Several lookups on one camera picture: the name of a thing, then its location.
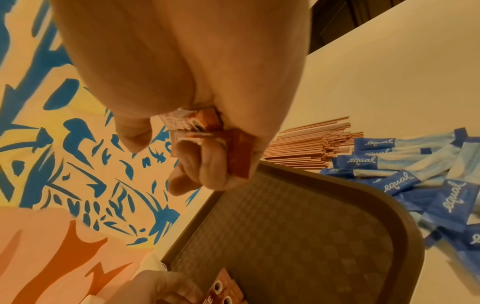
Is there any person's right hand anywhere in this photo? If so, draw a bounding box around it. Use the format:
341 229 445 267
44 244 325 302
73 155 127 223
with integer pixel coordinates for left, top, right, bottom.
48 0 313 197

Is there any person's left hand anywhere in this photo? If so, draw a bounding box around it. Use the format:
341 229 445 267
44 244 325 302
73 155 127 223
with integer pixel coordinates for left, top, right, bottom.
103 269 206 304

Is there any row of tea bags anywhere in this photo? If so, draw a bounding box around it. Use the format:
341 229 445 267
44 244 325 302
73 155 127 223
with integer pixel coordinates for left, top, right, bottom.
78 253 168 304

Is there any dark brown tray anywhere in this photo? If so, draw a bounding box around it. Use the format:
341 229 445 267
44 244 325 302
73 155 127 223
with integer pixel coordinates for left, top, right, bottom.
159 159 427 304

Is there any pile of blue sachets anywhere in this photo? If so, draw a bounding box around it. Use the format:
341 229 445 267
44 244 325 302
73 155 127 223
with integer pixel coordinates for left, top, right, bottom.
320 126 480 281

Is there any dark side table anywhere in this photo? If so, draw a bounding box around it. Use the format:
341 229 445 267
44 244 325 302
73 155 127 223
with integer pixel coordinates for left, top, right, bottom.
308 0 408 56

